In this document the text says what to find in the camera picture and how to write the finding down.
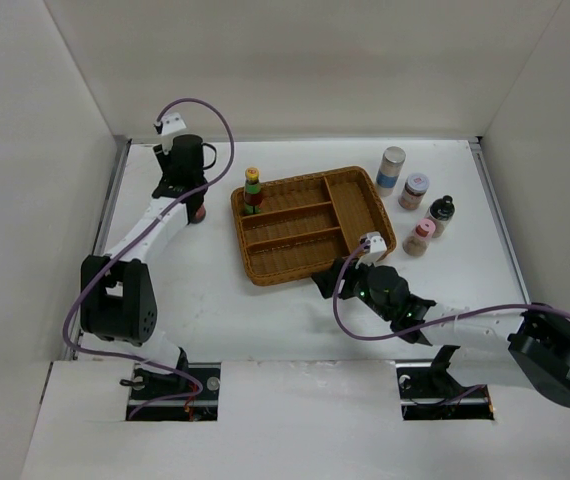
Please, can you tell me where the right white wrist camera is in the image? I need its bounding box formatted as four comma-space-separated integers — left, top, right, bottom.
358, 231, 387, 265

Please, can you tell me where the tall jar silver lid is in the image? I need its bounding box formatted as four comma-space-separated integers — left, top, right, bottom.
375, 146, 406, 197

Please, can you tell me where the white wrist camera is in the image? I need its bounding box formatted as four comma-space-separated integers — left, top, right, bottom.
154, 112, 187, 154
358, 231, 387, 265

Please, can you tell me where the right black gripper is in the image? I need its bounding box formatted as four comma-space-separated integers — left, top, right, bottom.
312, 252, 394, 321

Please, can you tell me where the spice jar pink lid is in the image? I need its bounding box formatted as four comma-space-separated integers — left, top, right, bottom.
402, 218, 436, 257

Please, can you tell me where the green red sauce bottle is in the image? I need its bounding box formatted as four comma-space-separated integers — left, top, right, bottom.
243, 167, 263, 215

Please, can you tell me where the small jar black cap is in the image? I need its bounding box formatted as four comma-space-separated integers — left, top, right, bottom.
426, 195, 455, 238

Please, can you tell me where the clear bottle black cap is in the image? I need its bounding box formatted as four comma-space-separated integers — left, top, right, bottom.
186, 196, 206, 224

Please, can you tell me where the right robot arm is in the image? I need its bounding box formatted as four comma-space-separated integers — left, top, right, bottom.
312, 258, 570, 408

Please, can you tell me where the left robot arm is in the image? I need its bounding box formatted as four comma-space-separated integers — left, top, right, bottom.
80, 134, 212, 399

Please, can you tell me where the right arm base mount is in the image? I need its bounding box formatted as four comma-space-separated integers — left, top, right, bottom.
396, 346, 494, 421

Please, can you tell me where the woven wicker divided basket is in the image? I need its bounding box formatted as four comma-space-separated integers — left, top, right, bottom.
230, 166, 397, 286

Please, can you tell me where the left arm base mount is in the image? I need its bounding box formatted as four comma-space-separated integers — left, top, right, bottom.
120, 363, 222, 422

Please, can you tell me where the spice jar white lid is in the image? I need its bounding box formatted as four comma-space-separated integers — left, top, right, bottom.
398, 173, 430, 210

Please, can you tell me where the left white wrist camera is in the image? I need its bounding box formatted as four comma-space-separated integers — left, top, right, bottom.
154, 112, 187, 154

